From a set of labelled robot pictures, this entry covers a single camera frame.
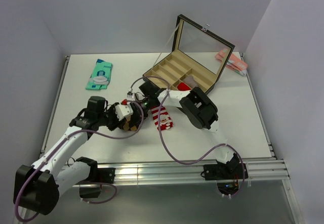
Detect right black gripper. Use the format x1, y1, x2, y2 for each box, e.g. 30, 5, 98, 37
130, 97, 153, 128

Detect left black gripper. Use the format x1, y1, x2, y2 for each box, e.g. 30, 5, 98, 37
97, 103, 127, 131

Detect brown argyle sock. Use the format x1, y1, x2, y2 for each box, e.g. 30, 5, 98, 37
121, 115, 142, 131

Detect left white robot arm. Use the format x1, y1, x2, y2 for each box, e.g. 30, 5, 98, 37
13, 96, 114, 215

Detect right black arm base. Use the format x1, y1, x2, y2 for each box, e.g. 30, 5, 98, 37
200, 163, 249, 197

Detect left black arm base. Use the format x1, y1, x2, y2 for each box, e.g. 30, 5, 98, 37
67, 157, 118, 204

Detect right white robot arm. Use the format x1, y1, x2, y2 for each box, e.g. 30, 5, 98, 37
137, 81, 244, 178

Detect red white striped santa sock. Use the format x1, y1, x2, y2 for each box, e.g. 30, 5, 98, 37
151, 106, 173, 130

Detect red rolled sock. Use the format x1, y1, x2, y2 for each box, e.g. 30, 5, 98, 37
177, 82, 191, 91

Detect teal green sock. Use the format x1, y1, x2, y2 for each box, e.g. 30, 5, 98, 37
85, 59, 113, 90

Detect grey rolled sock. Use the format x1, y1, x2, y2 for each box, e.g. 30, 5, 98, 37
183, 75, 199, 88

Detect black compartment box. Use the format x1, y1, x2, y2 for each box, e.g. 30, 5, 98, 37
143, 14, 235, 94

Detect pink sock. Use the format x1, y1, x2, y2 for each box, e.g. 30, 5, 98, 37
215, 49, 248, 76

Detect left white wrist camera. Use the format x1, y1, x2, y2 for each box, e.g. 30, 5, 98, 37
115, 100, 134, 121

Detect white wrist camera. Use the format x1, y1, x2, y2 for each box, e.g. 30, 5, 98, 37
115, 100, 134, 121
127, 87, 135, 100

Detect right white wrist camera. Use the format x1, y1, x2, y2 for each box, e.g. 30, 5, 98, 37
127, 87, 135, 100

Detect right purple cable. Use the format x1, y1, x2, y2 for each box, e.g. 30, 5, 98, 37
128, 76, 248, 199

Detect purple cable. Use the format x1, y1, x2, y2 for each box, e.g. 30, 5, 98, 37
14, 101, 145, 222
128, 76, 248, 199

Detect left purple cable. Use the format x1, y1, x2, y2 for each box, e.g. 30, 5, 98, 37
14, 101, 145, 222

